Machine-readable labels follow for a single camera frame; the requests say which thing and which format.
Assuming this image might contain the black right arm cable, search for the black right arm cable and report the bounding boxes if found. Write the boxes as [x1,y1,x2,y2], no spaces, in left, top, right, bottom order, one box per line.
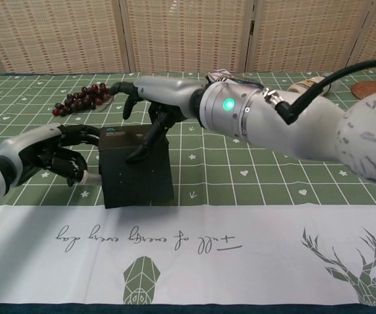
[262,58,376,126]

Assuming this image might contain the round woven brown coaster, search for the round woven brown coaster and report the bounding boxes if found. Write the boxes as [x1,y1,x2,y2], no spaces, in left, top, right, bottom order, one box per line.
[351,80,376,101]

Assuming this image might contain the thin coloured wrist wires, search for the thin coloured wrist wires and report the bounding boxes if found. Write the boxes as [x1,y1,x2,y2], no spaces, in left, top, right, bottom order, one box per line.
[207,73,267,91]

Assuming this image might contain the green white deer tablecloth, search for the green white deer tablecloth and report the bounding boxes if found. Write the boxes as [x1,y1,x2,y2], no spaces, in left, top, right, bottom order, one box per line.
[0,70,376,307]

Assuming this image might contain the dark red grape bunch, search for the dark red grape bunch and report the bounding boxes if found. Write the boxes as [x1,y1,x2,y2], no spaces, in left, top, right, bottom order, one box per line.
[52,82,113,117]

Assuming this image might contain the white folding laptop stand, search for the white folding laptop stand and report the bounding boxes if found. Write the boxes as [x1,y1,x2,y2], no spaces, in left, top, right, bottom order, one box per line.
[206,69,233,82]

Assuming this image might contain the black foldable cardboard box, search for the black foldable cardboard box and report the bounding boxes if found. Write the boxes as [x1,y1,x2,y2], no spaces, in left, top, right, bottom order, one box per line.
[97,124,175,209]

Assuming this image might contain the cream mayonnaise squeeze bottle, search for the cream mayonnaise squeeze bottle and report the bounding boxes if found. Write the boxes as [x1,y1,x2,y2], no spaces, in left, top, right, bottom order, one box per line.
[287,77,337,97]

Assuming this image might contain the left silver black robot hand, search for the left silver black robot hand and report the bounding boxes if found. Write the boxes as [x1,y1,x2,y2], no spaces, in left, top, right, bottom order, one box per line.
[0,124,103,188]

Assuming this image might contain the bamboo folding screen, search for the bamboo folding screen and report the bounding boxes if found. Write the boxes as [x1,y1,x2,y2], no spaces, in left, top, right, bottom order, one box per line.
[0,0,376,75]

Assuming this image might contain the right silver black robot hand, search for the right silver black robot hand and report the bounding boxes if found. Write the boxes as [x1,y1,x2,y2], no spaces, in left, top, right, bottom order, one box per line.
[109,76,205,164]

